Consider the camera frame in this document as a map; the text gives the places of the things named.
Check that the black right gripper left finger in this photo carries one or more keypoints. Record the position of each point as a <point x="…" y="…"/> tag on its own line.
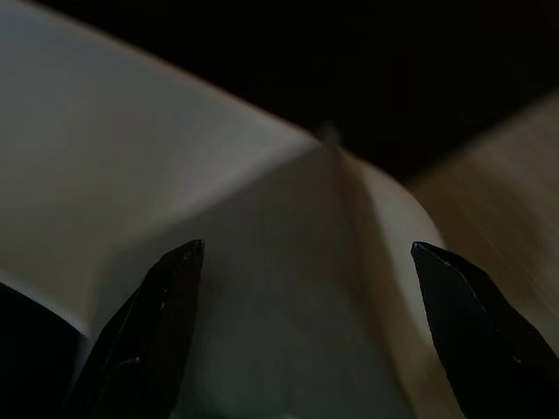
<point x="148" y="340"/>

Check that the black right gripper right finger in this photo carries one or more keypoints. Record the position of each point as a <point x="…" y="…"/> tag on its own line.
<point x="480" y="349"/>

